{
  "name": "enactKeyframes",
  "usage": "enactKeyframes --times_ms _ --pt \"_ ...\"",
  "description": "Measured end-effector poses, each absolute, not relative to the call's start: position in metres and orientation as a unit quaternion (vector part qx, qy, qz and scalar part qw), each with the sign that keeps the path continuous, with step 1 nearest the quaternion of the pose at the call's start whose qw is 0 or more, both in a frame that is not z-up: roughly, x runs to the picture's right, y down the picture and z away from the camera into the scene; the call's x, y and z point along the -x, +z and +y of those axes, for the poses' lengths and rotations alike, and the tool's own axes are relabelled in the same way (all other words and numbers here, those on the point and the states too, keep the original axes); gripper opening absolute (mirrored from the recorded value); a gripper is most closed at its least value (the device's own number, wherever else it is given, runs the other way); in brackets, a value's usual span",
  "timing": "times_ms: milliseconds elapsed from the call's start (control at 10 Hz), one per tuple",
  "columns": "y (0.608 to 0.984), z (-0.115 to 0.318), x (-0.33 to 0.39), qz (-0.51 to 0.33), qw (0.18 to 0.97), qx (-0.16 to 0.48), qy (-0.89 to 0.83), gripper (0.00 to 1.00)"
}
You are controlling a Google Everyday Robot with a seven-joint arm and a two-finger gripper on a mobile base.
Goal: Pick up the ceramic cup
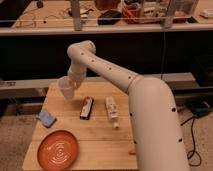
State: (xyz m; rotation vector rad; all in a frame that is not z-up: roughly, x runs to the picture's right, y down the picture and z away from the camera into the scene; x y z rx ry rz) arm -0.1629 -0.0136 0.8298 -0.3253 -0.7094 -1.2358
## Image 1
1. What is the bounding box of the black device on bench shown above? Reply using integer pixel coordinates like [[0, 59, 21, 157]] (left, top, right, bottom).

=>
[[97, 10, 121, 25]]

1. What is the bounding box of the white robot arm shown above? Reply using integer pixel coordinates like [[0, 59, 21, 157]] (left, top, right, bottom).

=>
[[67, 41, 190, 171]]

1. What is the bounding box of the translucent ceramic cup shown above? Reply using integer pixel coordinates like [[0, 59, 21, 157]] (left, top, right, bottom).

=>
[[57, 76, 74, 101]]

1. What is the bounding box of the small orange object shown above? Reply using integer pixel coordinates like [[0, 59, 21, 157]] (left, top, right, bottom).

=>
[[128, 151, 136, 155]]

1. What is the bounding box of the black cable on floor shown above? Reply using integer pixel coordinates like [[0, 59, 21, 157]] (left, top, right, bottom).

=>
[[180, 114, 203, 167]]

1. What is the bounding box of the wooden workbench in background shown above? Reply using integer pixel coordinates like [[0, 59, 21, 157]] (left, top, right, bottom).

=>
[[0, 0, 213, 35]]

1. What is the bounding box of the white tube bottle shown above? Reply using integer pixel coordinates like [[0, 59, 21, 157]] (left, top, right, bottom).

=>
[[105, 97, 119, 129]]

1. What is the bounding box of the orange ceramic plate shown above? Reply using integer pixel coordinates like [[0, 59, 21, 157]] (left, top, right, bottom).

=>
[[37, 130, 78, 171]]

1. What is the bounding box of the metal frame post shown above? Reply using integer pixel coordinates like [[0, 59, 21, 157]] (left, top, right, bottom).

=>
[[70, 0, 82, 31]]

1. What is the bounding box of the blue sponge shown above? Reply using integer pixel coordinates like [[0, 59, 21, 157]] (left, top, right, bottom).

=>
[[36, 110, 56, 128]]

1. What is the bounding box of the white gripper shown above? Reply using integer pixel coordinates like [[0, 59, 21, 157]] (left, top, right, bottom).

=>
[[67, 67, 86, 89]]

